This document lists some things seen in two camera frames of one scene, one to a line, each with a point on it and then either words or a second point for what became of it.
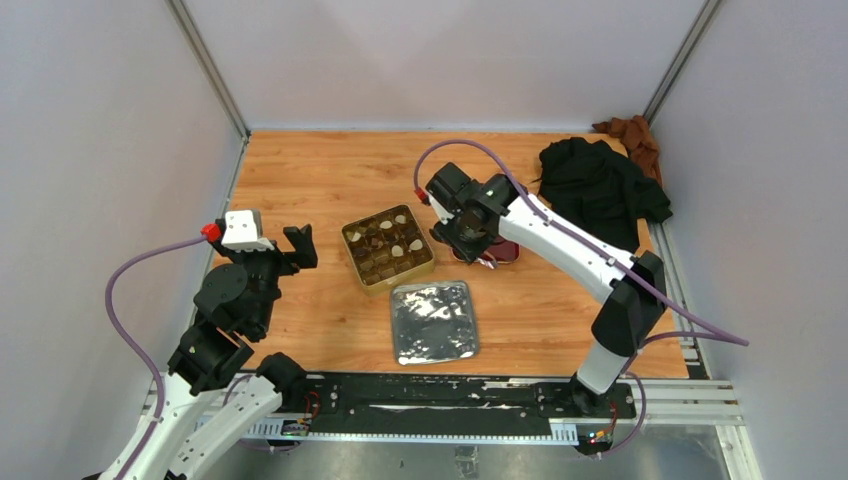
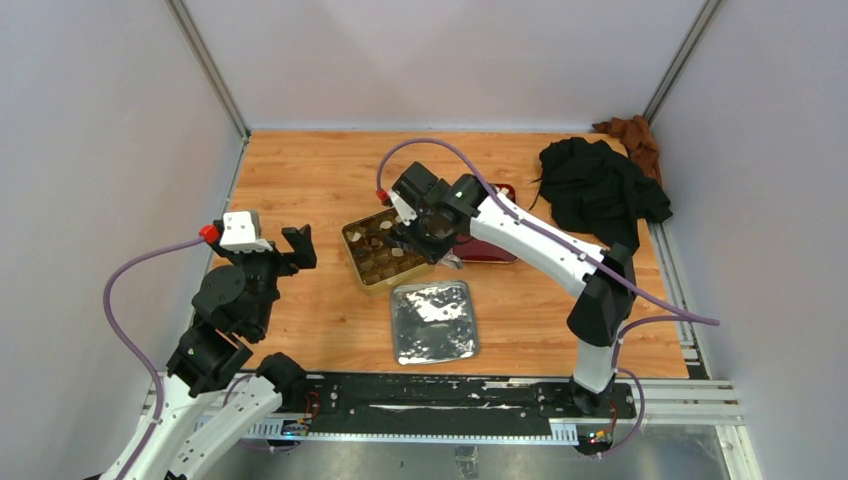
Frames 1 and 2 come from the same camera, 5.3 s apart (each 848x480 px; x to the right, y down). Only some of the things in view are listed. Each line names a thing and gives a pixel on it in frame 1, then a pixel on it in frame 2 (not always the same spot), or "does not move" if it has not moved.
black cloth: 601,189 does not move
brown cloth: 638,141 does not move
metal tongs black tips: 487,260 -> 451,260
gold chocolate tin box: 388,249 does not move
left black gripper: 304,255 does not move
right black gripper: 470,252 -> 431,254
